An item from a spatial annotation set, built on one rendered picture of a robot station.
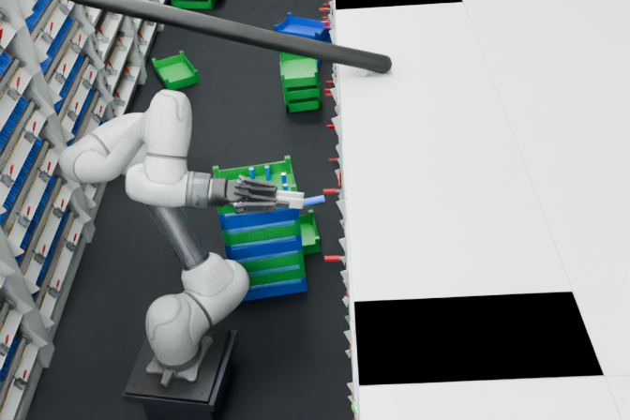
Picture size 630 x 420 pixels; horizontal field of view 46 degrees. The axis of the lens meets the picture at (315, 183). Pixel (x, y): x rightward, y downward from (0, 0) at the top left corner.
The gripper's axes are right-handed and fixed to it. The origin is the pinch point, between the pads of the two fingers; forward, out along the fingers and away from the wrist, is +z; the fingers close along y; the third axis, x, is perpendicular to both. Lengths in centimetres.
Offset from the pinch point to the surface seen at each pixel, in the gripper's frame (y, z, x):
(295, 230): -65, 10, -69
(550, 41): 53, 28, 78
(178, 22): 59, -23, 77
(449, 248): 93, 8, 73
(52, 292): -57, -82, -108
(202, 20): 59, -20, 77
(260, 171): -83, -6, -56
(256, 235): -62, -5, -72
